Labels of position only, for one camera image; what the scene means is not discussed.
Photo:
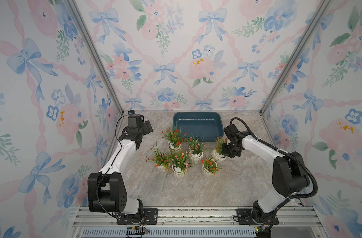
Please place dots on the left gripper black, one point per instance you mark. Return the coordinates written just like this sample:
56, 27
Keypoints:
147, 127

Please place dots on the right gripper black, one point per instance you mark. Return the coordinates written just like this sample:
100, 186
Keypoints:
227, 147

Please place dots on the potted plant orange flowers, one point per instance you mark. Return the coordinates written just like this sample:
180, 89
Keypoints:
217, 152
210, 167

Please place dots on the potted plant orange flowers front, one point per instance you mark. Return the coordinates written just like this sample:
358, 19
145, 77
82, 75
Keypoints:
210, 167

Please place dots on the potted plant pink flowers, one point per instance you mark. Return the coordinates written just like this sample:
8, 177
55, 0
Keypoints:
181, 163
196, 149

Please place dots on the potted plant red flowers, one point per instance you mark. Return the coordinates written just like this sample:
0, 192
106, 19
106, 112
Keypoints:
175, 139
160, 158

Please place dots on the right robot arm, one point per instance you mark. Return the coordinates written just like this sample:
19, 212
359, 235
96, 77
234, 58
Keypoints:
290, 177

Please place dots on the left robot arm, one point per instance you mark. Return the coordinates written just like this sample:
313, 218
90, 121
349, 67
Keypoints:
106, 188

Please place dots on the potted plant red flowers back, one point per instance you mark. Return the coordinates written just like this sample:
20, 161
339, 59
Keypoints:
175, 139

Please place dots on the teal plastic storage box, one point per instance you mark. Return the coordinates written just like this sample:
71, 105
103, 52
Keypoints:
205, 126

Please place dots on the potted plant pink flowers front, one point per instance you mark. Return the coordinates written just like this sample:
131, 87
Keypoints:
181, 163

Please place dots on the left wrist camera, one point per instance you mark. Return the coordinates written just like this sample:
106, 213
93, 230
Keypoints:
135, 121

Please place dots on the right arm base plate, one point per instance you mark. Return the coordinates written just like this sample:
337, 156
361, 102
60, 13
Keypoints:
249, 216

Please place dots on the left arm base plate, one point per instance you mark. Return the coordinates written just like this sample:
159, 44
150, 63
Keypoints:
146, 216

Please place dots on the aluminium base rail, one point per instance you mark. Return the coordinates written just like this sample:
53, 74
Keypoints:
201, 222

